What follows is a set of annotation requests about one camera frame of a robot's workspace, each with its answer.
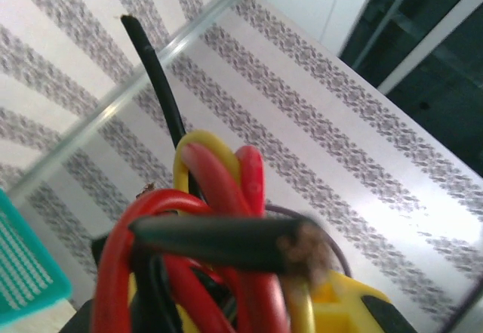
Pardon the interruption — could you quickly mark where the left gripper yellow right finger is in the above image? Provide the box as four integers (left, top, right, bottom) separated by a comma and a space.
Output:
312, 270, 396, 333

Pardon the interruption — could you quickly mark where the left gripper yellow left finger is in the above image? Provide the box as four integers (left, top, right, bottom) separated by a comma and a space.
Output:
127, 272, 192, 333

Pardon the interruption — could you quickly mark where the yellow cable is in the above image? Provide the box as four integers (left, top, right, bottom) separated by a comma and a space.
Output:
285, 272, 316, 333
172, 130, 242, 198

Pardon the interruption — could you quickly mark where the red cable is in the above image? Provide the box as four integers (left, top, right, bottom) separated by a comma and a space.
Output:
91, 188, 290, 333
180, 142, 267, 219

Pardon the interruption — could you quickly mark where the black cable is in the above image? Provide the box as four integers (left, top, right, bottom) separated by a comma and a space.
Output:
128, 214, 331, 279
118, 14, 201, 198

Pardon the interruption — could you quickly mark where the teal plastic basket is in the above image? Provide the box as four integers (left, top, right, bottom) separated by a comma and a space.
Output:
0, 188, 74, 328

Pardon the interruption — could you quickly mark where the white background beam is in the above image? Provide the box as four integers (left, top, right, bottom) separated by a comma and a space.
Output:
377, 0, 483, 96

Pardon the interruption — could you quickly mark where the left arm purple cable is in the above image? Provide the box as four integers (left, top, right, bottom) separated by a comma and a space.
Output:
263, 203, 354, 276

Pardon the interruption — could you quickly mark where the aluminium frame post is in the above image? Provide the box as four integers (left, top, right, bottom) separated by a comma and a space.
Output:
5, 0, 253, 200

